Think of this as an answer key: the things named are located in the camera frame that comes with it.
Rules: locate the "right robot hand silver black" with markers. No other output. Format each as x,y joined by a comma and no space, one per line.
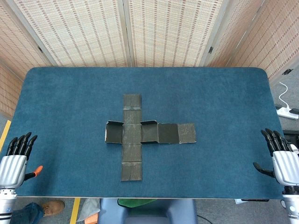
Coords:
286,165

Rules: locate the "left robot hand orange thumb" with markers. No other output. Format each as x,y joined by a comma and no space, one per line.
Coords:
12,168

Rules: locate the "dark cardboard folding box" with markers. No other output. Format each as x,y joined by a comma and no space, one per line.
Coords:
132,140

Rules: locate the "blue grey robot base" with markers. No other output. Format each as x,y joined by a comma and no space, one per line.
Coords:
149,213

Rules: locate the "yellow floor tape strip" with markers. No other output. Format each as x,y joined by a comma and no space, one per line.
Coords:
74,210
5,135

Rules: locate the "blue jeans leg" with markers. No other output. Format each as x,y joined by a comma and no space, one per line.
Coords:
28,213

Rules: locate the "white power strip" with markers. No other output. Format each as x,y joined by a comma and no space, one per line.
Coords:
288,113

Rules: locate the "brown leather shoe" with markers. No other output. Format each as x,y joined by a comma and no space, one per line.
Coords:
53,206

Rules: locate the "woven folding screen panel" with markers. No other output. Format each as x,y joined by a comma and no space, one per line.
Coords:
81,32
18,42
8,93
294,67
170,32
252,35

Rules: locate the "orange item on floor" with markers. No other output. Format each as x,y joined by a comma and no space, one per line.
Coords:
92,220

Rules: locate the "black screen hinge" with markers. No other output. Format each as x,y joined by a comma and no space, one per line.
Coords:
40,49
211,50

